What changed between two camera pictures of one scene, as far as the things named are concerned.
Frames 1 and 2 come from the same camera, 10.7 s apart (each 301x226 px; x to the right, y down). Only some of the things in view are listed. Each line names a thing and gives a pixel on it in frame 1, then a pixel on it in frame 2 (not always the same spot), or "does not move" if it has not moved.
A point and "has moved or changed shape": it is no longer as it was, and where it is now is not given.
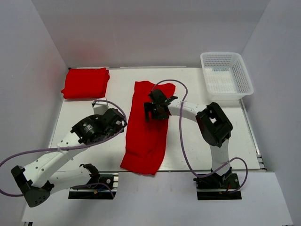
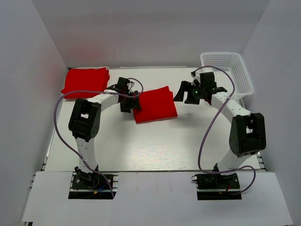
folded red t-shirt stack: (86, 83) does not move
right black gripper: (148, 107) → (187, 86)
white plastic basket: (225, 76) does not move
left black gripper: (95, 117) → (134, 104)
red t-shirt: (146, 141) has moved or changed shape
